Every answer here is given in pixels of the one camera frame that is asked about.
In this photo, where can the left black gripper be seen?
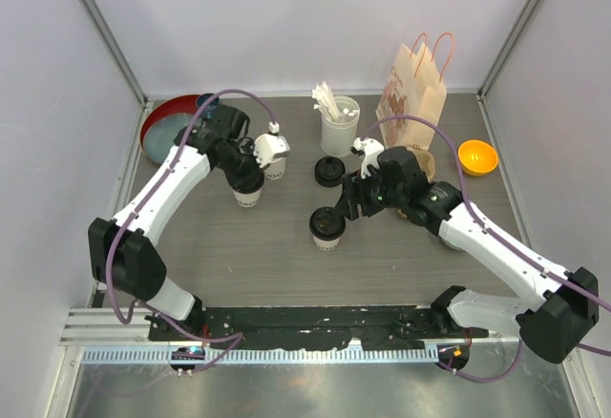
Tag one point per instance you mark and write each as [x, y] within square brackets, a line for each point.
[248, 179]

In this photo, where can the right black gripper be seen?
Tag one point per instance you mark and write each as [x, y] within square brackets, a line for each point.
[350, 194]

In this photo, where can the white paper cup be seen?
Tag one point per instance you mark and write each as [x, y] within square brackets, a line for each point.
[247, 200]
[326, 244]

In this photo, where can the stack of white paper cups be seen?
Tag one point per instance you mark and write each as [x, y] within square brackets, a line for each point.
[274, 168]

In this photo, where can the stack of black cup lids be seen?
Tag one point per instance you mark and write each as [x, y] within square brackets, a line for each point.
[329, 171]

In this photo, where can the brown pulp cup carrier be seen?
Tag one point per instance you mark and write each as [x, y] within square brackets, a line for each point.
[425, 161]

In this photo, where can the printed kraft paper bag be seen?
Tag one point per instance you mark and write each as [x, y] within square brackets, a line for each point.
[415, 90]

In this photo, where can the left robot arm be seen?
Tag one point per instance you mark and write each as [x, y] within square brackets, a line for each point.
[123, 249]

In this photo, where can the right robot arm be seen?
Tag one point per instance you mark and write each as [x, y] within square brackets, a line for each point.
[553, 308]

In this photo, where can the dark blue ceramic mug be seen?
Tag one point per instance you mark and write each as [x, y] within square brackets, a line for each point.
[207, 106]

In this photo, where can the white cylindrical straw holder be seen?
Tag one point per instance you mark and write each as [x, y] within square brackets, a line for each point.
[337, 137]

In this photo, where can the red round tray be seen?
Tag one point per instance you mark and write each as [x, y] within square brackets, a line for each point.
[181, 104]

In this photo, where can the blue-grey ceramic plate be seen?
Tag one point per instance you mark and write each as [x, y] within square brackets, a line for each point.
[160, 137]

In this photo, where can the white wrapped straws bundle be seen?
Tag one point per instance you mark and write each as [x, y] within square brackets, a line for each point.
[327, 105]

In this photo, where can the pale green ceramic bowl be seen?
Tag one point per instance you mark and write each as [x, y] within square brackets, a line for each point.
[452, 246]

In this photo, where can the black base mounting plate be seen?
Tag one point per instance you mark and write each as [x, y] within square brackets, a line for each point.
[323, 328]

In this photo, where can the orange plastic bowl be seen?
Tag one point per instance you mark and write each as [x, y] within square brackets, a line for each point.
[478, 158]

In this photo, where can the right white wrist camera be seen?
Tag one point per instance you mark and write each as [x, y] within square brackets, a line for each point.
[369, 150]

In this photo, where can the aluminium frame rail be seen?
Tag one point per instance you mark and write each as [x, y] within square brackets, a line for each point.
[150, 340]

